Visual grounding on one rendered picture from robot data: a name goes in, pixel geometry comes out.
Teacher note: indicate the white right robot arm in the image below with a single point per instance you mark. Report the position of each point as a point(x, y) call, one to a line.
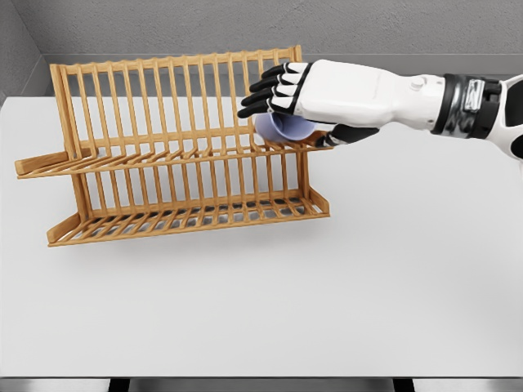
point(461, 102)

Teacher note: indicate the wooden dish rack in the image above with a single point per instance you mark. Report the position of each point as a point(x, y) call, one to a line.
point(171, 151)

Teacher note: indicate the lavender cup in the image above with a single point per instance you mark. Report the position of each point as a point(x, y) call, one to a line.
point(286, 128)

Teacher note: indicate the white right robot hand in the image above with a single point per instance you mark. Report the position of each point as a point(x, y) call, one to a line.
point(339, 92)

